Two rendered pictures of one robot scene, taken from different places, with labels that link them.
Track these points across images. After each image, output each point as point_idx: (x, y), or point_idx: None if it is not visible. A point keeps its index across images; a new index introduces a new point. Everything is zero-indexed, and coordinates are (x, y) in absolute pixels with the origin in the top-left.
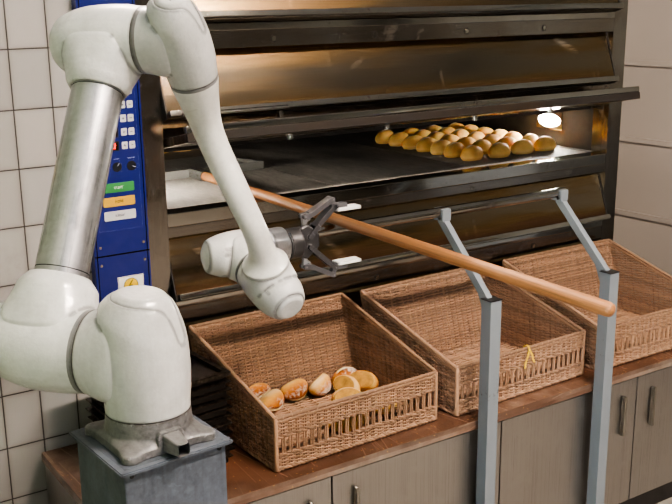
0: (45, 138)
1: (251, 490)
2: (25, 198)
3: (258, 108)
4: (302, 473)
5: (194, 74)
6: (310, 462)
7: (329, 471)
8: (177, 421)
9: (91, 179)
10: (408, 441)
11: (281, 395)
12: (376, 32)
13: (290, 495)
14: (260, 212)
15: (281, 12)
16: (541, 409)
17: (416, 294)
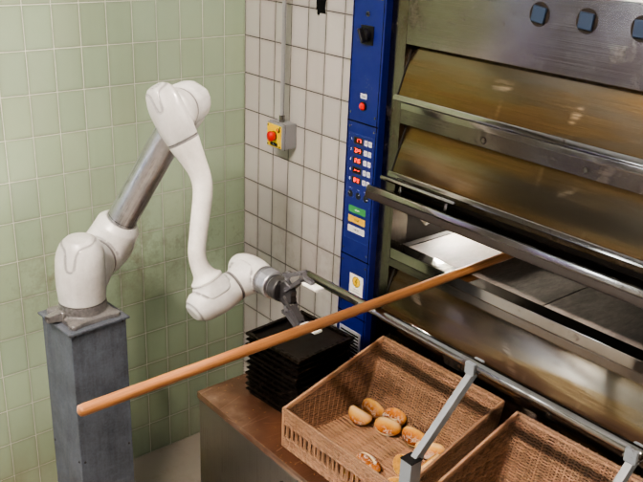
0: (333, 159)
1: (254, 436)
2: (321, 192)
3: (430, 194)
4: (281, 457)
5: (161, 137)
6: (300, 460)
7: (294, 473)
8: (64, 309)
9: (132, 176)
10: None
11: (389, 427)
12: (588, 168)
13: (274, 464)
14: (196, 242)
15: (476, 119)
16: None
17: (572, 460)
